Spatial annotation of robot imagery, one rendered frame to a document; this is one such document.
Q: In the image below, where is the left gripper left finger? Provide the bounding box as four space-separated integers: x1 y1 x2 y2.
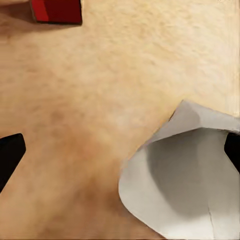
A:
0 133 26 193

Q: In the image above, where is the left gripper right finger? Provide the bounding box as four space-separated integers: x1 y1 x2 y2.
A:
224 133 240 173

